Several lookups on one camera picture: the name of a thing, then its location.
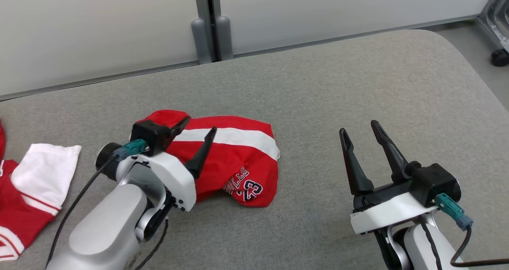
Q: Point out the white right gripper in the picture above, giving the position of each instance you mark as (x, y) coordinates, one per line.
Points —
(389, 214)

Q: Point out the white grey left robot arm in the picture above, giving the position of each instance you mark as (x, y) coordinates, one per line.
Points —
(107, 222)

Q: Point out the grey partition post with feet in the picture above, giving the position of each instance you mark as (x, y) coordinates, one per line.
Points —
(201, 39)

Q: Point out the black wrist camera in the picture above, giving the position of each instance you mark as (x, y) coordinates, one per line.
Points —
(149, 136)
(433, 182)

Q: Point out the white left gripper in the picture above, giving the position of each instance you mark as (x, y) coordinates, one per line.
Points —
(175, 178)

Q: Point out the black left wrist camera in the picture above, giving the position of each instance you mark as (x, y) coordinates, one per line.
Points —
(149, 136)

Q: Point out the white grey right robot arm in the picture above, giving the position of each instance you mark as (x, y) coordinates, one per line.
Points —
(417, 248)

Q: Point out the silver metal frame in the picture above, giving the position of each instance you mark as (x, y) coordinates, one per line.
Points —
(499, 19)

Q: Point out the black caster wheel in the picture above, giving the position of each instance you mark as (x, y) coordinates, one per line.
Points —
(500, 58)

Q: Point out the large red Bulls jersey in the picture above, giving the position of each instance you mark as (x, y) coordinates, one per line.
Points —
(43, 174)

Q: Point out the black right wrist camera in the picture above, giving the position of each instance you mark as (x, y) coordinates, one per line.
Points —
(433, 182)

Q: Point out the small red white-banded garment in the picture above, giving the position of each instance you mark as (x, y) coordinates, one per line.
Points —
(222, 162)

